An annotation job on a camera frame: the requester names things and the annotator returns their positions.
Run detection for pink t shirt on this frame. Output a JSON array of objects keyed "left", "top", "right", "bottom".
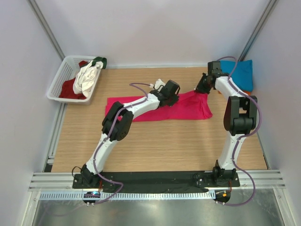
[{"left": 104, "top": 90, "right": 214, "bottom": 122}]

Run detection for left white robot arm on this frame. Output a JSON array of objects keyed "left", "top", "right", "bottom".
[{"left": 72, "top": 79, "right": 180, "bottom": 188}]

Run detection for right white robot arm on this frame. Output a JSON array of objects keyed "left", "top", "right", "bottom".
[{"left": 195, "top": 61, "right": 257, "bottom": 187}]

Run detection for folded blue t shirt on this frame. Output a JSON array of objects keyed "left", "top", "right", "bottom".
[{"left": 221, "top": 60, "right": 253, "bottom": 92}]

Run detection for folded orange t shirt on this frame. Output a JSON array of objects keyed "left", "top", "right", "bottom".
[{"left": 243, "top": 90, "right": 251, "bottom": 96}]

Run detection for white green t shirt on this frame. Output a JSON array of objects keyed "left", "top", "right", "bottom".
[{"left": 73, "top": 56, "right": 107, "bottom": 98}]

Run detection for dark red t shirt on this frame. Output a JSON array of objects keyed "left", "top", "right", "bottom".
[{"left": 59, "top": 76, "right": 86, "bottom": 99}]

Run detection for white plastic basket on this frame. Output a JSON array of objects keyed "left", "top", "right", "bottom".
[{"left": 47, "top": 55, "right": 107, "bottom": 105}]

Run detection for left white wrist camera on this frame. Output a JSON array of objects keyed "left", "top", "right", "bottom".
[{"left": 149, "top": 79, "right": 166, "bottom": 90}]

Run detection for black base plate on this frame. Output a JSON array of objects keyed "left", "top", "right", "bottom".
[{"left": 71, "top": 169, "right": 240, "bottom": 194}]

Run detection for white slotted cable duct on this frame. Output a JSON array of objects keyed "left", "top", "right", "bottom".
[{"left": 40, "top": 190, "right": 215, "bottom": 201}]

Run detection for aluminium frame rail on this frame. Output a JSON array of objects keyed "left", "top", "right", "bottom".
[{"left": 29, "top": 169, "right": 285, "bottom": 191}]

